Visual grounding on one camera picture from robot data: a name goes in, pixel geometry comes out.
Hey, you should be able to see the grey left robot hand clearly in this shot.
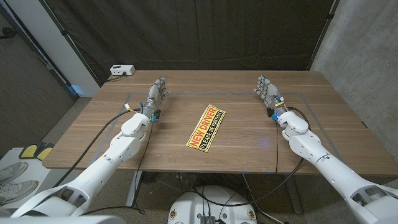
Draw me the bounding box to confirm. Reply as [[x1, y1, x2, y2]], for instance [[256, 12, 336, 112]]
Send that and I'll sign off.
[[140, 75, 171, 116]]

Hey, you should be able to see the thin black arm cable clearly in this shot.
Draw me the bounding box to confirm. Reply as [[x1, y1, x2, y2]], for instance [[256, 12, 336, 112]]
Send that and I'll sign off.
[[274, 120, 279, 174], [81, 121, 155, 216]]

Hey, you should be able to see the black backdrop curtain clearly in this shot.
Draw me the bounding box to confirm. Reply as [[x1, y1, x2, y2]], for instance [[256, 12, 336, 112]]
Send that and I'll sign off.
[[43, 0, 340, 86]]

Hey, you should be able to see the white platform box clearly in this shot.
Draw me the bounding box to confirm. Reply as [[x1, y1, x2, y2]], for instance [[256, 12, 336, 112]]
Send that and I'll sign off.
[[0, 147, 74, 210]]

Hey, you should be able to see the black backdrop stand pole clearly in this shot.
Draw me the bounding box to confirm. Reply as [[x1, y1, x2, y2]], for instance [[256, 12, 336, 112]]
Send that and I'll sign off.
[[307, 0, 340, 71], [39, 0, 102, 87]]

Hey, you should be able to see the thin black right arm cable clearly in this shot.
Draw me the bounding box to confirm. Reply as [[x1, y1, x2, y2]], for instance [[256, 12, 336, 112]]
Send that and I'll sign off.
[[274, 120, 279, 174]]

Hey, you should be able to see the grey tape outline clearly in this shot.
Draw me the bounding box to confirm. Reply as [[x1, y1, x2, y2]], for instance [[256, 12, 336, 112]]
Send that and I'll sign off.
[[90, 91, 352, 175]]

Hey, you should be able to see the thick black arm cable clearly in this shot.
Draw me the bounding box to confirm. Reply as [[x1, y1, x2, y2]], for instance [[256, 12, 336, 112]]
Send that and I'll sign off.
[[52, 107, 142, 189], [192, 106, 312, 208]]

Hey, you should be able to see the black round fan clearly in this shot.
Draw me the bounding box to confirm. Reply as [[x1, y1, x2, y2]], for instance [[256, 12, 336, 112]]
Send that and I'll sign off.
[[141, 170, 161, 184]]

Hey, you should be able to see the yellow new driver bumper sticker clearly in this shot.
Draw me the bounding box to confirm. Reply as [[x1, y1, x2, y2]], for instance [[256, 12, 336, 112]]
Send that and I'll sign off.
[[185, 104, 227, 153]]

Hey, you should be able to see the grey table leg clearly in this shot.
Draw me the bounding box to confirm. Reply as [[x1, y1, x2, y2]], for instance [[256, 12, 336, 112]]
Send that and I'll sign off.
[[284, 174, 304, 215]]

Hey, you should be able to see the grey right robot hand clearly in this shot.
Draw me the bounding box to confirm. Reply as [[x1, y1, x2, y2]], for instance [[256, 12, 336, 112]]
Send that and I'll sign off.
[[252, 75, 289, 118]]

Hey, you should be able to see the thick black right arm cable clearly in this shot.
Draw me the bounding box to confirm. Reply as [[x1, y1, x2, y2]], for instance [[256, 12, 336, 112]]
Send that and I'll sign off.
[[192, 106, 312, 208]]

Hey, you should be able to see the white power outlet box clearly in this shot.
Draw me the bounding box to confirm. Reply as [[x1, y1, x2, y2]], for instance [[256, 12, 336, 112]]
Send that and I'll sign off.
[[109, 64, 136, 77]]

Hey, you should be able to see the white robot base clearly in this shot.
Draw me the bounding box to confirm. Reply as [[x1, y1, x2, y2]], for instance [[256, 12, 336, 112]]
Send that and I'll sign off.
[[167, 185, 258, 224]]

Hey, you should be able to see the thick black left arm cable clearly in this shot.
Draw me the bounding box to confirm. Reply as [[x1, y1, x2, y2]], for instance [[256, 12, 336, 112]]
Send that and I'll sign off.
[[52, 107, 142, 189]]

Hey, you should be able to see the grey sneaker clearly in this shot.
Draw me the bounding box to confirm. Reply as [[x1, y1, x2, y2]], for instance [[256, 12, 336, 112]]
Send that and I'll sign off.
[[0, 180, 40, 206], [0, 161, 29, 185]]

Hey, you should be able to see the yellow black foot pedal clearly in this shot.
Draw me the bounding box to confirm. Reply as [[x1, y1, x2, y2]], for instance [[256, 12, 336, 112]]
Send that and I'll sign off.
[[18, 143, 40, 160], [35, 142, 55, 162]]

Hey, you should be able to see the white table leg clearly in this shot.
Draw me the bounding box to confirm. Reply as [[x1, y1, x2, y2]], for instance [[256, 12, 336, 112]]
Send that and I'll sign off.
[[125, 170, 143, 208]]

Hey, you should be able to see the black wall rail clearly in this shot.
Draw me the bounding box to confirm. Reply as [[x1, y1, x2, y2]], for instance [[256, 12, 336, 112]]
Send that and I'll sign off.
[[0, 2, 80, 102]]

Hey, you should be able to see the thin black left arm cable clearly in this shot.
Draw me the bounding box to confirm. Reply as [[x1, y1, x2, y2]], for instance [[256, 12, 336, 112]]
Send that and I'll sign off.
[[81, 121, 155, 216]]

